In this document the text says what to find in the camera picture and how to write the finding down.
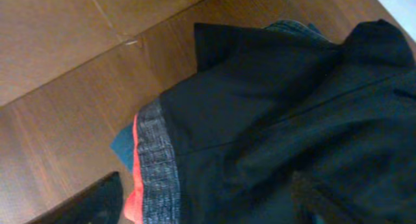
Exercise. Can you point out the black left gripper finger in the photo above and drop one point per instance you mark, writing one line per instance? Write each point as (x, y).
(100, 203)

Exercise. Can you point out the black pants with red waistband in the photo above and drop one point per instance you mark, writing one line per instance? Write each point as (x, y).
(269, 106)

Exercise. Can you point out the blue denim jeans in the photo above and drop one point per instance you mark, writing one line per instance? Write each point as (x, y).
(123, 145)

